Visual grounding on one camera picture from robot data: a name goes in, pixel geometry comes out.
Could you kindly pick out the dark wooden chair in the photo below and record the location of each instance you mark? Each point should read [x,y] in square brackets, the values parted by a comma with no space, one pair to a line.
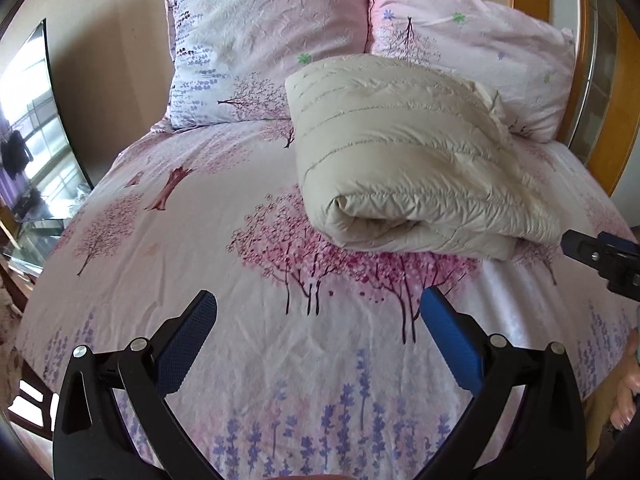
[30,405]

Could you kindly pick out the bed with floral sheet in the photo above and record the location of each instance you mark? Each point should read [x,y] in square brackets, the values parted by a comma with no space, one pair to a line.
[200,285]

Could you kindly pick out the wooden headboard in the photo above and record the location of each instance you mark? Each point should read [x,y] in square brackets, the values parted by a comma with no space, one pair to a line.
[600,60]

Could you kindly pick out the person's right hand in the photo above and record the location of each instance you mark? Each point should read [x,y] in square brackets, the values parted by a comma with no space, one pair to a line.
[627,400]

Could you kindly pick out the black flat screen television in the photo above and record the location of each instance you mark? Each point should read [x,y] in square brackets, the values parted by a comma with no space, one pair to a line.
[35,125]

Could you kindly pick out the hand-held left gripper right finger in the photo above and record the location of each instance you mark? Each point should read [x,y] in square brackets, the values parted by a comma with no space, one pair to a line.
[450,335]

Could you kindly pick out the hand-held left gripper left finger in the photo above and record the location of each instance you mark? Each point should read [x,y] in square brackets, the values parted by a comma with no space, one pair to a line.
[187,340]

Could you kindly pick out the beige quilted duvet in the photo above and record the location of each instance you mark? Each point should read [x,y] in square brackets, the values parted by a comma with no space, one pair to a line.
[400,160]

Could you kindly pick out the glass television stand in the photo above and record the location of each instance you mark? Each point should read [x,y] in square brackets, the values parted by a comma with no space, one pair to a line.
[30,245]

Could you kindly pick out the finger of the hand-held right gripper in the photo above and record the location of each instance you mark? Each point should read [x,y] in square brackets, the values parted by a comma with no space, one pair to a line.
[610,270]
[617,243]

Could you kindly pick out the pink floral pillow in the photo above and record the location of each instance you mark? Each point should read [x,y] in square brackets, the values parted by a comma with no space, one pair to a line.
[260,45]
[475,45]

